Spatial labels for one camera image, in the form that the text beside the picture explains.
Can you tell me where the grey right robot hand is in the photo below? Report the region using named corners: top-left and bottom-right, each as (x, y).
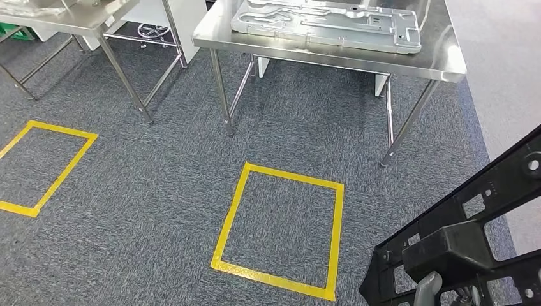
top-left (413, 271), bottom-right (483, 306)

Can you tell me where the black plastic frame part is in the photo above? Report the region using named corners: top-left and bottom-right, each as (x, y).
top-left (359, 124), bottom-right (541, 306)

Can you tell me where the stainless steel workbench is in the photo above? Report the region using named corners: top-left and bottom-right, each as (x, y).
top-left (192, 0), bottom-right (468, 168)

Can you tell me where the large grooved aluminium plate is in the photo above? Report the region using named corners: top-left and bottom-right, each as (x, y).
top-left (230, 0), bottom-right (422, 55)

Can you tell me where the white cabinet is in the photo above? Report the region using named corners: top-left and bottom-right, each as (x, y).
top-left (82, 0), bottom-right (208, 64)

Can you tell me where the chrome stool base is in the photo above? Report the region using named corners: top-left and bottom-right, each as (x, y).
top-left (137, 23), bottom-right (171, 49)

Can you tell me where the stainless steel side table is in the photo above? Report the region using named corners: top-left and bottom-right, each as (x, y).
top-left (0, 0), bottom-right (189, 124)

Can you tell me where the green crate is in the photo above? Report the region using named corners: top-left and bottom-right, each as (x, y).
top-left (0, 23), bottom-right (34, 42)

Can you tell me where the clear plastic bag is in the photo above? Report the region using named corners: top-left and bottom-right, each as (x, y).
top-left (0, 0), bottom-right (68, 18)

